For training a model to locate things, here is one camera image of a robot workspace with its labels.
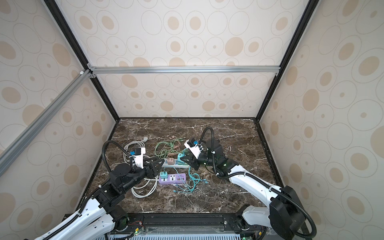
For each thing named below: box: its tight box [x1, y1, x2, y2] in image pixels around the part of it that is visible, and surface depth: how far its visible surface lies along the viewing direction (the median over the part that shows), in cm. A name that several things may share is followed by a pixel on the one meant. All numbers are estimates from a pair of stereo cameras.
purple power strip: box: [158, 171, 187, 184], surface depth 87 cm
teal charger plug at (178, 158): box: [177, 153, 185, 164], surface depth 75 cm
